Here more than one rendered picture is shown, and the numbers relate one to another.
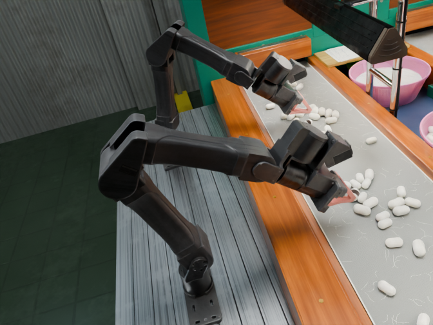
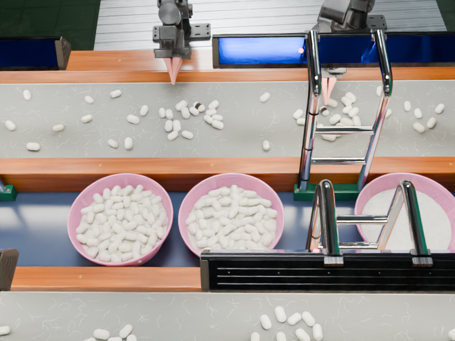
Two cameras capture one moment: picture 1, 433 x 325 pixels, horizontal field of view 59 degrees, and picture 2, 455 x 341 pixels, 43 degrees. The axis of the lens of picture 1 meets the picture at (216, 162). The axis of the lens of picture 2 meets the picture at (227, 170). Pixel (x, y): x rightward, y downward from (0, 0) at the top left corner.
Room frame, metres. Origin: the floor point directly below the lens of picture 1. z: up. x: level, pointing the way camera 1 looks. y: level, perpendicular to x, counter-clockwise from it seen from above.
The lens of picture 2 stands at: (0.83, -1.41, 2.01)
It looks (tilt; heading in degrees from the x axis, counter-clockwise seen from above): 55 degrees down; 95
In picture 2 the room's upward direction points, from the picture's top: 3 degrees counter-clockwise
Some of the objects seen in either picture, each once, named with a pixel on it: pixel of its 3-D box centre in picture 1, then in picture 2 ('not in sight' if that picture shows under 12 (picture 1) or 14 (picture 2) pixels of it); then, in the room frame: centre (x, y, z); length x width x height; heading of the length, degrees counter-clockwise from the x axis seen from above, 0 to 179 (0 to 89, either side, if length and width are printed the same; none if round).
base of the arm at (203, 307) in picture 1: (195, 276); (180, 24); (0.56, 0.11, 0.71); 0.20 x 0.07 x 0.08; 4
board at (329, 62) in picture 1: (359, 50); not in sight; (1.43, -0.67, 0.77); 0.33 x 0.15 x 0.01; 91
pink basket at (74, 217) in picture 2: not in sight; (123, 225); (0.49, -0.69, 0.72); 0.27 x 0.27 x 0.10
